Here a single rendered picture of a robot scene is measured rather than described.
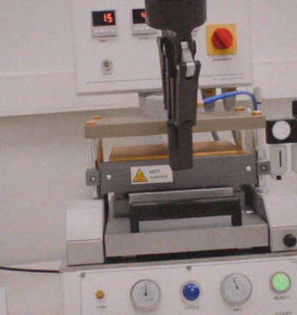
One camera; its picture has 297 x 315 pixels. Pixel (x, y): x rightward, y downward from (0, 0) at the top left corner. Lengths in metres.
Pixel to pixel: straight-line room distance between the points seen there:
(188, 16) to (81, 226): 0.32
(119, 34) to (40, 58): 0.41
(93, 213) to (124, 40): 0.39
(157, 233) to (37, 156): 0.73
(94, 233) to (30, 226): 0.71
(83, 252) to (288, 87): 0.90
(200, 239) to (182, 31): 0.28
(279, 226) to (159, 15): 0.33
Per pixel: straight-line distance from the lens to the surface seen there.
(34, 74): 1.45
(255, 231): 0.84
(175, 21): 0.72
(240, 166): 0.91
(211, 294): 0.83
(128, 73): 1.12
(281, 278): 0.83
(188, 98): 0.74
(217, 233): 0.83
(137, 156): 0.92
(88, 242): 0.83
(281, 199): 0.87
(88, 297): 0.83
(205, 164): 0.90
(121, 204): 0.93
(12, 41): 1.50
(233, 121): 0.91
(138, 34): 1.12
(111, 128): 0.90
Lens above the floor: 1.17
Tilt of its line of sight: 7 degrees down
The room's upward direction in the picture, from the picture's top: 3 degrees counter-clockwise
